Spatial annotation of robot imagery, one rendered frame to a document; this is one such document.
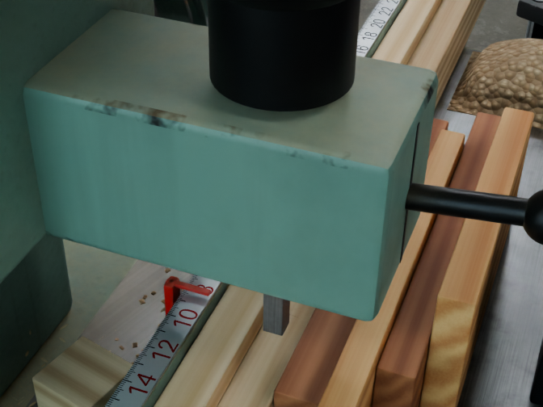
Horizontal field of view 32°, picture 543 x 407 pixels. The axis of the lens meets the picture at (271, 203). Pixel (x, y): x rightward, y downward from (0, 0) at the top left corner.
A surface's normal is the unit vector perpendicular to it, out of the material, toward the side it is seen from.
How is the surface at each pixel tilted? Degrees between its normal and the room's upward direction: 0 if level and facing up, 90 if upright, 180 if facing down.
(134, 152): 90
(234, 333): 0
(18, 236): 90
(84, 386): 0
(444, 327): 90
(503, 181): 0
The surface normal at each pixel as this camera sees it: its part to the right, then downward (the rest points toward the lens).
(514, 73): -0.37, -0.36
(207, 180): -0.36, 0.56
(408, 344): 0.01, -0.79
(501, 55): -0.44, -0.82
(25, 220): 0.93, 0.23
